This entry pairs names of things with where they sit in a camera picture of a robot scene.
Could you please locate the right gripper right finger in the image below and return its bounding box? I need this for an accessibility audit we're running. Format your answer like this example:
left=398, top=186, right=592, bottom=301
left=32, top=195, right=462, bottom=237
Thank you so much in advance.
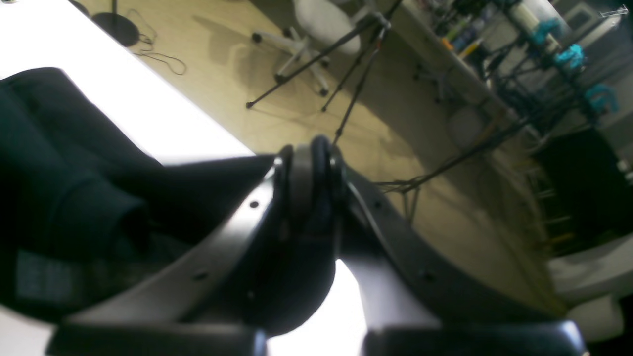
left=313, top=136, right=587, bottom=356

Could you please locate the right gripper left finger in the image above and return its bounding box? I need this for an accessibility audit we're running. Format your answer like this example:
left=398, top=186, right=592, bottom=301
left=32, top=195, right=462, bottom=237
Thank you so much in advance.
left=47, top=146, right=301, bottom=356

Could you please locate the black T-shirt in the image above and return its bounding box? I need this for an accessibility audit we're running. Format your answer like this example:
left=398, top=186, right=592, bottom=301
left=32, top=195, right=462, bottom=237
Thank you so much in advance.
left=0, top=68, right=272, bottom=324

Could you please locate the cluttered background desk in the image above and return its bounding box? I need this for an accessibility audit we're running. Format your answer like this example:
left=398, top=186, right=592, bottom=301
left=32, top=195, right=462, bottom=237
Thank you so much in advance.
left=391, top=0, right=632, bottom=155

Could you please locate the black tripod stand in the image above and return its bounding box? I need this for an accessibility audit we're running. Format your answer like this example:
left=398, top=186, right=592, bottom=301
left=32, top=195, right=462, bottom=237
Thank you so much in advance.
left=245, top=0, right=402, bottom=145

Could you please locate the white office chair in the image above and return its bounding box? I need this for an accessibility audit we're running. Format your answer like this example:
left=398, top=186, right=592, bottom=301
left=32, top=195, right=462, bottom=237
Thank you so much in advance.
left=246, top=0, right=377, bottom=108

